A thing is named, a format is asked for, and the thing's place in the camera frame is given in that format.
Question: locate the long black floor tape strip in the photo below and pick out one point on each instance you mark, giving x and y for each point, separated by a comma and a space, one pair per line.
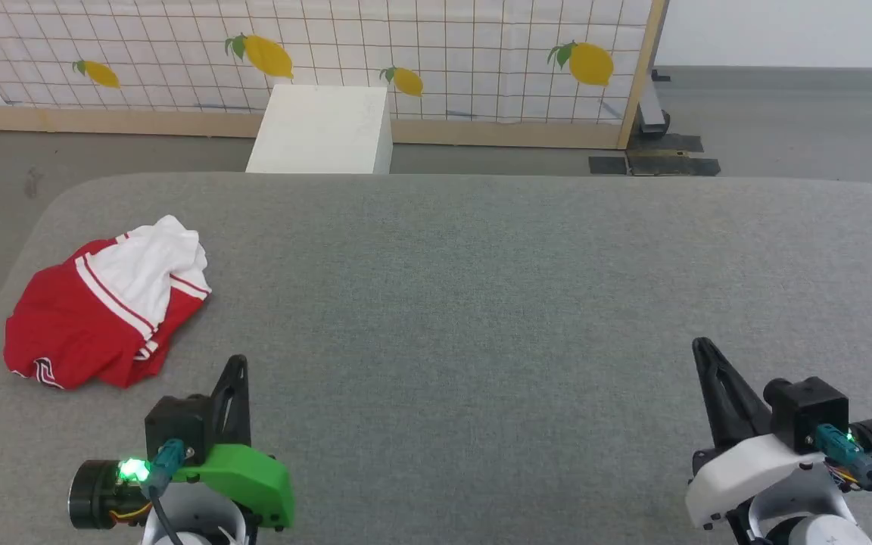
671, 166

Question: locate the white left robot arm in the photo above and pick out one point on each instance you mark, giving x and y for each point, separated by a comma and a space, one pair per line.
194, 522

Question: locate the red and white Bulls jersey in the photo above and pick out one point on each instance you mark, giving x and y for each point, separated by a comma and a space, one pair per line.
65, 325

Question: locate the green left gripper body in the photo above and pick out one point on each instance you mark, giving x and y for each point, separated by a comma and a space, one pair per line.
254, 477

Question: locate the white box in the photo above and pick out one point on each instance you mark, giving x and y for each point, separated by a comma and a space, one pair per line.
322, 129

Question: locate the black floor tape patch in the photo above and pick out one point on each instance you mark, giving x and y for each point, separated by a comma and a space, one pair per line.
667, 142

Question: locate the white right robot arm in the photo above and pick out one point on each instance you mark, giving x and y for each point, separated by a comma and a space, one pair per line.
807, 522

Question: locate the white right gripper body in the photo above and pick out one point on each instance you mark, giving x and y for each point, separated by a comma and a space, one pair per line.
739, 477

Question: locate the grey metal partition foot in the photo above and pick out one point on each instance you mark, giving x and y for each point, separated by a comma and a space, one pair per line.
652, 110

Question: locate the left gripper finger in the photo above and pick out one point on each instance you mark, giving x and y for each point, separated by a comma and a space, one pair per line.
233, 409

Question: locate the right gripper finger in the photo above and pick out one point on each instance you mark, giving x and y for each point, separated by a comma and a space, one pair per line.
731, 409

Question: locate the lemon print partition screen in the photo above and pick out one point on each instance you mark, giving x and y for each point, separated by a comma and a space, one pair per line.
443, 60

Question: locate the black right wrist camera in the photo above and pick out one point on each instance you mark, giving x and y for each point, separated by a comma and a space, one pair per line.
807, 412

